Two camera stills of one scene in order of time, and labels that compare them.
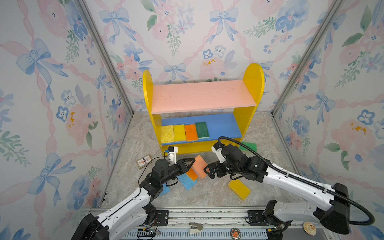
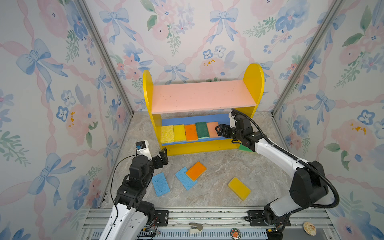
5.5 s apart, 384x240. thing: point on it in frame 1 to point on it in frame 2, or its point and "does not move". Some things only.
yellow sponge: (239, 189) does not move
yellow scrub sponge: (179, 133) does not move
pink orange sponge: (198, 166) to (211, 126)
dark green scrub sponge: (202, 130) does not move
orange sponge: (192, 174) does not move
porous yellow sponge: (167, 134) does not move
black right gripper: (217, 166) to (222, 127)
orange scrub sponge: (191, 132) does not move
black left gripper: (181, 166) to (159, 164)
